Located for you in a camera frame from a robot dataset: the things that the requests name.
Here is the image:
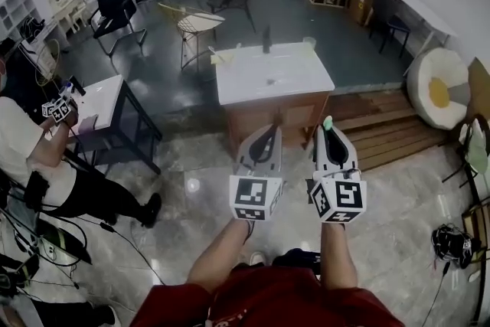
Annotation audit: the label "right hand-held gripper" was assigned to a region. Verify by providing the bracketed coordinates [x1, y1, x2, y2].
[308, 127, 368, 224]

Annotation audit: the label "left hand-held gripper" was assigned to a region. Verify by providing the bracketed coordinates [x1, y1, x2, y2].
[228, 124, 286, 222]

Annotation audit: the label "person's right forearm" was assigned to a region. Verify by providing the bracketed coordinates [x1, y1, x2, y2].
[318, 221, 360, 291]

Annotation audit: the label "person's left forearm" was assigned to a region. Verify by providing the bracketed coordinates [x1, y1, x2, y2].
[186, 217, 254, 294]

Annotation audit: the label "wooden plank platform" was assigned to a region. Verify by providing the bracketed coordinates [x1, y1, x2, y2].
[328, 89, 449, 173]

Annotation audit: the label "white-topped wooden sink cabinet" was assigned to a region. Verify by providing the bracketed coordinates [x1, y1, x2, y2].
[210, 41, 337, 156]

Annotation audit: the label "yellow sponge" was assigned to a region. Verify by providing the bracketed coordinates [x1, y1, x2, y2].
[211, 51, 235, 67]

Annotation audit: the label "person's black trousers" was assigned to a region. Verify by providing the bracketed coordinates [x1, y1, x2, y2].
[272, 248, 322, 276]

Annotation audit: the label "white egg-shaped beanbag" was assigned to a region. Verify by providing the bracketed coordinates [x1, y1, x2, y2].
[406, 46, 472, 132]

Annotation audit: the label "white green fabric flower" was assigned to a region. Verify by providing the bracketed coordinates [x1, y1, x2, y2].
[458, 117, 490, 175]

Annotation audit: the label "dark desk chair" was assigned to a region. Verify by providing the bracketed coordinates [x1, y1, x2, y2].
[367, 0, 413, 59]

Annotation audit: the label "cardboard box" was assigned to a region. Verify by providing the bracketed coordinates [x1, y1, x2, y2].
[345, 0, 374, 28]

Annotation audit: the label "person's red shirt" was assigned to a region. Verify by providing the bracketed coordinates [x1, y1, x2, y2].
[129, 266, 406, 327]

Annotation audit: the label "brown cardboard sheet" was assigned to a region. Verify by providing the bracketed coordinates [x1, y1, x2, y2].
[467, 57, 490, 124]

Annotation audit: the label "white long desk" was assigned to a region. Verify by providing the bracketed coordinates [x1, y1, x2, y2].
[369, 0, 459, 68]

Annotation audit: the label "white cubby shelf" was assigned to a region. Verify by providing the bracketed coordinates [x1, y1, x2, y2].
[0, 0, 44, 40]

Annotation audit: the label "gold wire chair white seat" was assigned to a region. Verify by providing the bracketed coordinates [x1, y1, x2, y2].
[158, 2, 227, 72]

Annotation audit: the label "wooden frame shelf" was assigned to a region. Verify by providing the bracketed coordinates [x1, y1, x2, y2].
[460, 200, 490, 266]

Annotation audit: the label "black floor cable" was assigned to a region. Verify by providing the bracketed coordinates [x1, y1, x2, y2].
[74, 215, 167, 286]

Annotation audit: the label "white sink cabinet black frame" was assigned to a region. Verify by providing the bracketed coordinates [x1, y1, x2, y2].
[64, 74, 164, 176]

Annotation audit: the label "gold wire stool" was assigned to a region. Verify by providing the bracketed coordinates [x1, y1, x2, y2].
[34, 38, 63, 87]

